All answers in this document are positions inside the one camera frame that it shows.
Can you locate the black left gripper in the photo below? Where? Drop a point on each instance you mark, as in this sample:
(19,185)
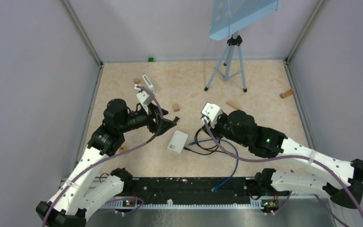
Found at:
(166,124)

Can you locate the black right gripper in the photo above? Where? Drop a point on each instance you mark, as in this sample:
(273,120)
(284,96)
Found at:
(215,129)

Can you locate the white TP-Link switch box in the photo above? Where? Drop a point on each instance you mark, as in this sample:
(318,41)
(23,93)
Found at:
(177,141)

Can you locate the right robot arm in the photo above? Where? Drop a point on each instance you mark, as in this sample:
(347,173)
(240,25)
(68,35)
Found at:
(340,180)

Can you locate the wooden block near left arm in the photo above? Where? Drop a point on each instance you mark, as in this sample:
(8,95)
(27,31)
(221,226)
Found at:
(123,149)

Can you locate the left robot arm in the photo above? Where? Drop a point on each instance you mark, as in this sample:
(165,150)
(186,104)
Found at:
(73,204)

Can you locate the small wooden cube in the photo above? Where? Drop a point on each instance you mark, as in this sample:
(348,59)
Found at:
(176,108)

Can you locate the flat wooden plank block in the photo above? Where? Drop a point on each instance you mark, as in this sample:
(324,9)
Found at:
(233,105)

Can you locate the curved wooden block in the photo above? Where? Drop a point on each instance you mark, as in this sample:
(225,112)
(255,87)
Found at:
(287,93)

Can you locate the light blue tripod stand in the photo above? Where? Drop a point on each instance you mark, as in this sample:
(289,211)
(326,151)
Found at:
(229,17)

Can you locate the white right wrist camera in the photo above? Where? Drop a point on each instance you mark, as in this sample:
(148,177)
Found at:
(210,114)

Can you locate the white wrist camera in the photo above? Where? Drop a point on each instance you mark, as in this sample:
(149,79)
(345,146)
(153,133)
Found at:
(144,97)
(210,114)

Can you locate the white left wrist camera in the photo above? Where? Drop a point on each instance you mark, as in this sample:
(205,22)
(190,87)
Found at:
(144,97)

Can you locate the long white network switch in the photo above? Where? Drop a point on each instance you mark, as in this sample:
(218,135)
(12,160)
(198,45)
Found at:
(149,83)

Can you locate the wooden cube near switch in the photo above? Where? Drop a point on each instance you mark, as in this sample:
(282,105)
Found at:
(137,81)

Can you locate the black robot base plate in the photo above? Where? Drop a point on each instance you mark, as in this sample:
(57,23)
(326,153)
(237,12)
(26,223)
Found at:
(197,190)

